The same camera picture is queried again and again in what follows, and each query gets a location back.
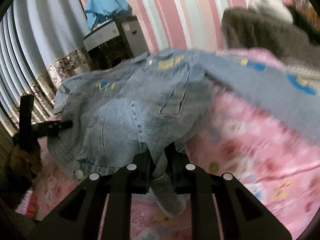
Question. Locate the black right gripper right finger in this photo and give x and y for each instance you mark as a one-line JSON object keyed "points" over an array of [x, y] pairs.
{"points": [[221, 207]]}

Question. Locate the white folded garment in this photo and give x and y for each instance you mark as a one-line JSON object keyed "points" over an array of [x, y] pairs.
{"points": [[273, 9]]}

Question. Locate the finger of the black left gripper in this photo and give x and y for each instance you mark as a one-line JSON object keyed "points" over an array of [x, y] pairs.
{"points": [[24, 138], [51, 128]]}

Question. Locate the silver black water dispenser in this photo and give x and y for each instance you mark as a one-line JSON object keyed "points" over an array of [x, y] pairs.
{"points": [[116, 40]]}

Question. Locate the blue denim jacket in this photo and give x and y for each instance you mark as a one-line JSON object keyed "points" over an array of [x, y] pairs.
{"points": [[146, 103]]}

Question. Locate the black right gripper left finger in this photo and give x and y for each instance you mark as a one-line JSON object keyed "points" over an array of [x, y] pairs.
{"points": [[100, 207]]}

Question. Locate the pink floral bed sheet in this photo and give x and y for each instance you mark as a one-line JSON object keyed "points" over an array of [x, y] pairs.
{"points": [[275, 164]]}

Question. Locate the dark brown blanket covered furniture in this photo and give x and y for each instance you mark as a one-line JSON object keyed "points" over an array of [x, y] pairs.
{"points": [[245, 28]]}

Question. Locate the floral beige curtain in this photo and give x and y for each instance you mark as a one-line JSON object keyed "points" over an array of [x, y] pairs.
{"points": [[41, 46]]}

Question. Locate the blue cloth cover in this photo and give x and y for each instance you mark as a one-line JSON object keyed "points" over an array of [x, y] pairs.
{"points": [[100, 11]]}

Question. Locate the black garment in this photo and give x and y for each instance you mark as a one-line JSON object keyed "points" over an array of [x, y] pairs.
{"points": [[301, 22]]}

